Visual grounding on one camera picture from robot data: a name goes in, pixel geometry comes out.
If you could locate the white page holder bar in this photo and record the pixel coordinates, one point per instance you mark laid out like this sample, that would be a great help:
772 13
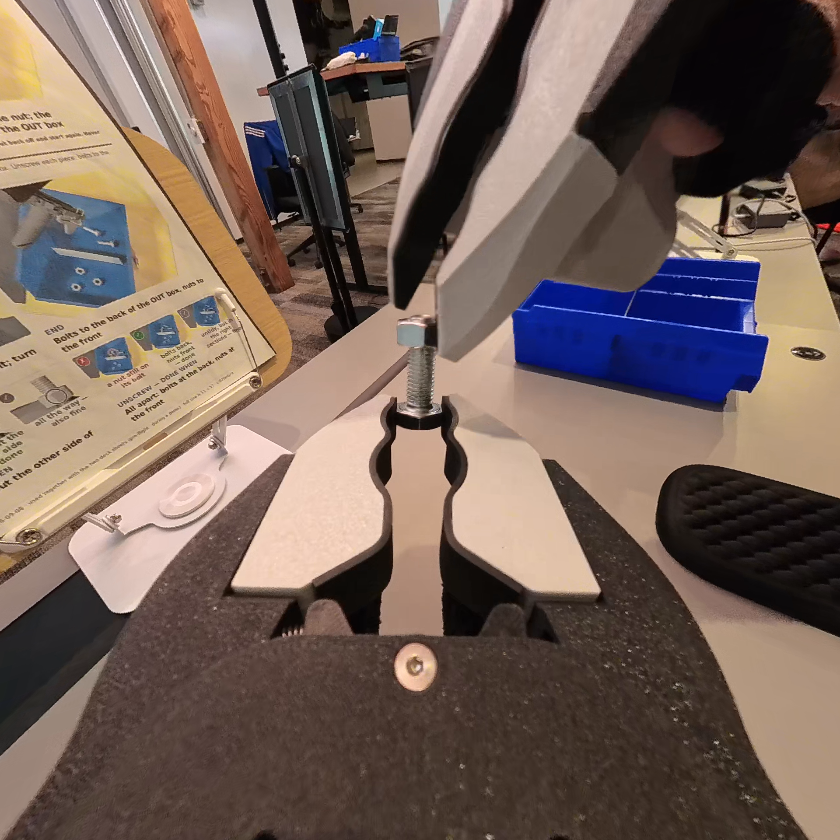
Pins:
131 472

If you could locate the dark monitor on stand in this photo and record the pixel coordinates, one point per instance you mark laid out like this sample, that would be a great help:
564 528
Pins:
308 144

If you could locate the black office chair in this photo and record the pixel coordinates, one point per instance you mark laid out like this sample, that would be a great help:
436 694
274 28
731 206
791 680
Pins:
289 197

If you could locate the blue plastic bin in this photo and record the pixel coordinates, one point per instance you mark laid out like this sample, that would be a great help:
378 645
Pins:
623 348
371 47

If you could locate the person's right forearm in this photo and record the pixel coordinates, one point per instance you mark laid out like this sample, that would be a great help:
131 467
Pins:
820 164

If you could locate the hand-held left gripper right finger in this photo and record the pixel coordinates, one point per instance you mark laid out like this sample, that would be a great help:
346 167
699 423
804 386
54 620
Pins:
518 518

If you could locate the silver hex nut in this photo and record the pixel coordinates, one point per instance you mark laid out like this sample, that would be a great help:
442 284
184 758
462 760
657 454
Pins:
420 415

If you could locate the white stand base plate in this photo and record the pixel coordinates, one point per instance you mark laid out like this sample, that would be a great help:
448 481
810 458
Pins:
131 558

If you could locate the silver hex bolt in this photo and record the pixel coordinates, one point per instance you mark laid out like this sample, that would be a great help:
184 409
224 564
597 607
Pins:
418 367

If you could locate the printed instruction sheet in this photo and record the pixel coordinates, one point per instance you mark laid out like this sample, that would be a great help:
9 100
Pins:
65 262

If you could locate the white cloth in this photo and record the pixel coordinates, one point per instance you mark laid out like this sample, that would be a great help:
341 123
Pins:
341 62

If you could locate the person's right hand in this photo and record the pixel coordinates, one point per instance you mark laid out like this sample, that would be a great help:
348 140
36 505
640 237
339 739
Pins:
689 131

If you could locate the wooden post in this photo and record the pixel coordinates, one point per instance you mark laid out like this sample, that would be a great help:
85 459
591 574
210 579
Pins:
216 131

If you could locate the grey power adapter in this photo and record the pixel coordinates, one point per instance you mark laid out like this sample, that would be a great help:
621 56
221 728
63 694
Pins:
764 213

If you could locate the black foam pad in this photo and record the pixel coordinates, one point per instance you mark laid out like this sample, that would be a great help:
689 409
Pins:
754 538

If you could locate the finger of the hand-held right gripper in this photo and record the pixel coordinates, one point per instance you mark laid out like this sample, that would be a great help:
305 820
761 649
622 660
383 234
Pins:
426 164
525 229

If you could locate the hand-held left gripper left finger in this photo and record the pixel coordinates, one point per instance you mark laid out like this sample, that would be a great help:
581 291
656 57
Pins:
315 518

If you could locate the blue jacket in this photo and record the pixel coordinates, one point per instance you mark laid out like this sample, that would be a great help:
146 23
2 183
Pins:
259 164

